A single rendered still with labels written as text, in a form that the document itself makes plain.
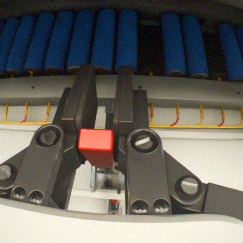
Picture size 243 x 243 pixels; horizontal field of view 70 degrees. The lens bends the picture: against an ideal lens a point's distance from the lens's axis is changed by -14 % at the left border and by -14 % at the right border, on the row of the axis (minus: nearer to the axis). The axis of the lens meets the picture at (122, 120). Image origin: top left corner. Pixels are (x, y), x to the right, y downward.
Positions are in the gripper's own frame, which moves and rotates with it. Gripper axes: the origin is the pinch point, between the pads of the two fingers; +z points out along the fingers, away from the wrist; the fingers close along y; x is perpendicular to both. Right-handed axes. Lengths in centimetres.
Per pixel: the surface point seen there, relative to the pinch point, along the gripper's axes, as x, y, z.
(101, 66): -1.7, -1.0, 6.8
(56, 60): -1.4, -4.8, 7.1
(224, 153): -6.5, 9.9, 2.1
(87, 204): -26.4, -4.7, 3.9
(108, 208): -24.3, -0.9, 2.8
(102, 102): -3.7, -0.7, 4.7
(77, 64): -1.6, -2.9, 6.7
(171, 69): -1.7, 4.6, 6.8
